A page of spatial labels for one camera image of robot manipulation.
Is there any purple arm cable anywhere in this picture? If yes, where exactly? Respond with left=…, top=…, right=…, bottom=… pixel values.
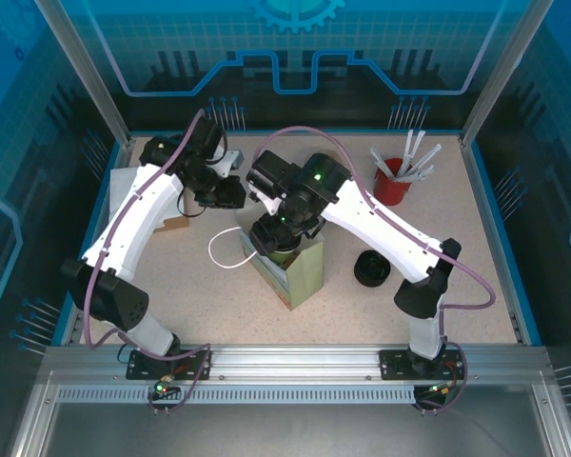
left=82, top=108, right=229, bottom=351
left=254, top=125, right=498, bottom=416

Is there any aluminium frame post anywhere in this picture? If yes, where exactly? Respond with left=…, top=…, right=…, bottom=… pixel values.
left=458, top=0, right=556, bottom=149
left=34, top=0, right=135, bottom=146

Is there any red plastic cup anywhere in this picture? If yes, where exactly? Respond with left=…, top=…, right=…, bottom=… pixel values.
left=372, top=156, right=413, bottom=208

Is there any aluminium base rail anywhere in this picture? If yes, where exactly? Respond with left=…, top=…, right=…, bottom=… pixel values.
left=45, top=343, right=549, bottom=383

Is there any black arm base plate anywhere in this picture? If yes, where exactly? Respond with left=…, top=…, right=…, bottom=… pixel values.
left=127, top=346, right=214, bottom=383
left=379, top=348, right=467, bottom=382

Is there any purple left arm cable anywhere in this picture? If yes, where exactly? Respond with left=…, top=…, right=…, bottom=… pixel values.
left=82, top=108, right=229, bottom=351

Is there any slotted grey cable tray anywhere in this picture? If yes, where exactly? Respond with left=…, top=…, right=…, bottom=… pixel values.
left=55, top=384, right=418, bottom=407

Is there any white green paper bag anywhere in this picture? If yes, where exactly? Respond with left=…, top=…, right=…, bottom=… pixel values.
left=207, top=222, right=325, bottom=313

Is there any blue table edge strip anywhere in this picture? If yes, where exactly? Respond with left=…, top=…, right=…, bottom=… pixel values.
left=464, top=137, right=543, bottom=348

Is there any stack of black cup lids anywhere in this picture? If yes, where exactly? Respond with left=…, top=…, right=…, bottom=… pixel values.
left=352, top=248, right=393, bottom=288

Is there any green paper coffee cup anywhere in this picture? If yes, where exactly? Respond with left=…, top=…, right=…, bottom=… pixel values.
left=271, top=241, right=301, bottom=268

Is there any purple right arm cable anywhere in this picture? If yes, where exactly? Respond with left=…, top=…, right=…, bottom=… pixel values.
left=254, top=125, right=498, bottom=416

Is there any white wrapped straw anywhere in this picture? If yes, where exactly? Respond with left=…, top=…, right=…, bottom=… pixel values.
left=398, top=165, right=436, bottom=184
left=407, top=129, right=428, bottom=169
left=407, top=143, right=443, bottom=176
left=400, top=129, right=418, bottom=176
left=369, top=146, right=397, bottom=181

